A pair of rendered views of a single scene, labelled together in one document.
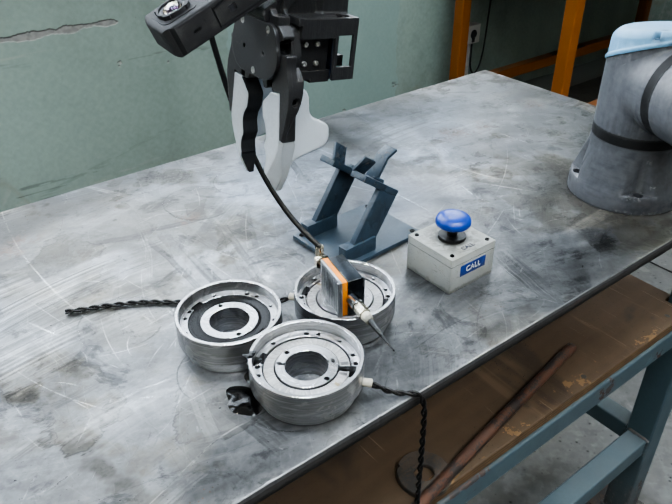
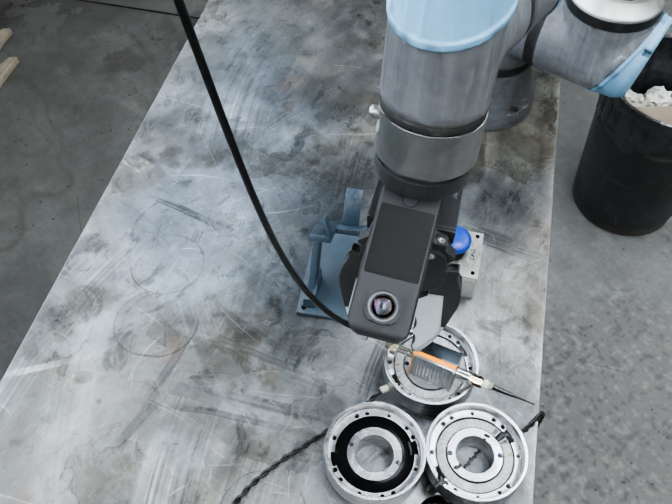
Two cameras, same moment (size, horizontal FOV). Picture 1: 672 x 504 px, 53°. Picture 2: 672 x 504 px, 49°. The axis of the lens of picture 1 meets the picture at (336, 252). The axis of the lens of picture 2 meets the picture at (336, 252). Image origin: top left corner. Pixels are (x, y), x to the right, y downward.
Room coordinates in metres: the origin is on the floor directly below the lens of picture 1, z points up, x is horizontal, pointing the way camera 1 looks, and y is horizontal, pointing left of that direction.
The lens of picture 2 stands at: (0.34, 0.33, 1.56)
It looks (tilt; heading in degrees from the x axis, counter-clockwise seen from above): 54 degrees down; 319
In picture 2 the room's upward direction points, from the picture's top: 1 degrees clockwise
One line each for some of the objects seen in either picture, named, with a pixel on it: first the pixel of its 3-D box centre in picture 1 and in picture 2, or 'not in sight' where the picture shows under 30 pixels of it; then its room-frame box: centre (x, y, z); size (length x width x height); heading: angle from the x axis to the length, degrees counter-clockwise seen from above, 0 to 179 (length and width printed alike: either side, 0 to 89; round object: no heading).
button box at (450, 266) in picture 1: (453, 250); (450, 256); (0.65, -0.14, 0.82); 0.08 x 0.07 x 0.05; 127
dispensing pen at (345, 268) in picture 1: (355, 297); (458, 370); (0.53, -0.02, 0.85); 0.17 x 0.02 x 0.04; 25
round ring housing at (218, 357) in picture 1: (230, 326); (374, 456); (0.53, 0.11, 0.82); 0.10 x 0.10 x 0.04
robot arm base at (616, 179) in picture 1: (630, 157); (488, 70); (0.85, -0.41, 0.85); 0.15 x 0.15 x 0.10
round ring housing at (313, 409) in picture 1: (306, 372); (473, 457); (0.46, 0.03, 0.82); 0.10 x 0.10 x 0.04
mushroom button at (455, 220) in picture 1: (452, 233); (452, 248); (0.65, -0.13, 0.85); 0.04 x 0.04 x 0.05
